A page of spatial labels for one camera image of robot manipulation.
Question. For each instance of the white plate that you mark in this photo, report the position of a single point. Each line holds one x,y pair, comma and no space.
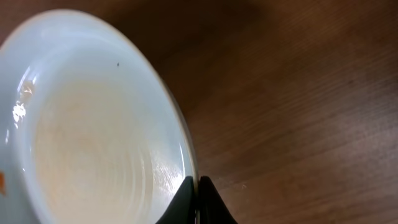
89,131

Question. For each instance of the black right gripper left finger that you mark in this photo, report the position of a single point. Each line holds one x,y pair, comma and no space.
181,209

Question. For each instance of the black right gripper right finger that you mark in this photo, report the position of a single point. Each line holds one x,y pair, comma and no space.
211,206

